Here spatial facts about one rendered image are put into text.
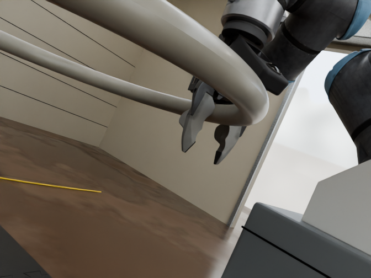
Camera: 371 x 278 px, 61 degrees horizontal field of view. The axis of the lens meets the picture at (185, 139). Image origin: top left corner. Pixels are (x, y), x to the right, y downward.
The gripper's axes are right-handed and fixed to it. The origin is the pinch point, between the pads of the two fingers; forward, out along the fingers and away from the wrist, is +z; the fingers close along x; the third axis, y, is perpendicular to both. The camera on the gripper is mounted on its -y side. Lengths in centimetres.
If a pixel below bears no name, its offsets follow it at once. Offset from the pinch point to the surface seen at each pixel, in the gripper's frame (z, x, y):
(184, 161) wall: 25, -236, 469
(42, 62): -4.2, 25.4, 21.2
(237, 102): -4.4, 10.4, -20.0
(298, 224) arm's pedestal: 6.0, -24.4, 0.3
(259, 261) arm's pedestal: 15.5, -22.1, 3.9
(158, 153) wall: 29, -207, 527
